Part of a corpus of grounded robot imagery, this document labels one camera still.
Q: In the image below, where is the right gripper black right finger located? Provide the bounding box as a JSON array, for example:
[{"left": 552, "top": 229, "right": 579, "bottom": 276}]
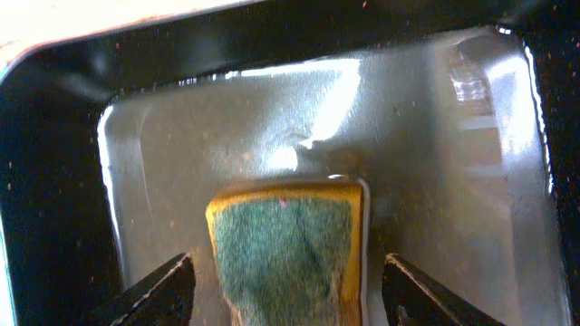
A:
[{"left": 382, "top": 254, "right": 500, "bottom": 326}]

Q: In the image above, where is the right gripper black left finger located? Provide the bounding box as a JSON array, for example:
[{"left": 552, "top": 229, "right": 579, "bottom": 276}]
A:
[{"left": 88, "top": 253, "right": 196, "bottom": 326}]

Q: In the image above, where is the green yellow sponge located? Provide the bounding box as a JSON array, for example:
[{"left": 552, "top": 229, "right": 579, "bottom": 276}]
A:
[{"left": 206, "top": 177, "right": 370, "bottom": 325}]

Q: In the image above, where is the teal plastic tray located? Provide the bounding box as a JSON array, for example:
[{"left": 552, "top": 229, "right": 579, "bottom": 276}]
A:
[{"left": 0, "top": 228, "right": 17, "bottom": 326}]

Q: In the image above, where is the black water tray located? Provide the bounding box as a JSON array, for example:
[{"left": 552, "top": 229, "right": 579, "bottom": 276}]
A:
[{"left": 1, "top": 1, "right": 579, "bottom": 325}]

